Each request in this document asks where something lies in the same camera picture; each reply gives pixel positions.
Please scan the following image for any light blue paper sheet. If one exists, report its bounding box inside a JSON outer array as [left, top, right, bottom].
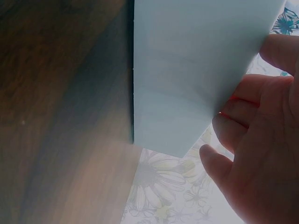
[[133, 0, 287, 158]]

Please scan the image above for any person's right hand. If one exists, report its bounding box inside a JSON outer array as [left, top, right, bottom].
[[199, 34, 299, 224]]

